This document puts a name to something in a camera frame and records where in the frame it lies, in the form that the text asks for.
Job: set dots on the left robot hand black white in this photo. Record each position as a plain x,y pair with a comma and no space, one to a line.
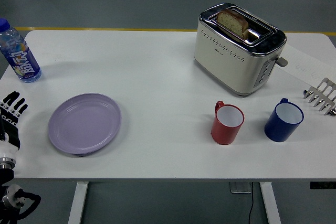
10,119

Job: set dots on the purple plate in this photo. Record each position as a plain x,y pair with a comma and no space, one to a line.
85,124

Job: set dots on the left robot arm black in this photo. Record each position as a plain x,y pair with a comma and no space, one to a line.
10,195

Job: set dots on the blue labelled drink bottle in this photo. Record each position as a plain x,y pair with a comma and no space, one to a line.
21,56

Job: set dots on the white table leg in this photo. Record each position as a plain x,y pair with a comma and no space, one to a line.
78,203
270,203

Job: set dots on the red mug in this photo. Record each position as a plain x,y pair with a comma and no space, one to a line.
223,132

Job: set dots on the cream and chrome toaster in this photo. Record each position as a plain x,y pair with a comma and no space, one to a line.
225,61

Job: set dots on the bread slice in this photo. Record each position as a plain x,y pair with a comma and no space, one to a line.
232,22

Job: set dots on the blue mug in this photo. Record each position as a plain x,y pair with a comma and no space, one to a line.
278,129

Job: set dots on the white paper sheet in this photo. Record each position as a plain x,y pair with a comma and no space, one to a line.
302,61

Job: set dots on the silver metal rack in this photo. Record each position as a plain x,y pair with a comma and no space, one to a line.
325,87

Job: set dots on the black table control panel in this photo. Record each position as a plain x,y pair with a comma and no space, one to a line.
323,185

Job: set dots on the grey bracket under table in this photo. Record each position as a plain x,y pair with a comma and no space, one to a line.
240,187

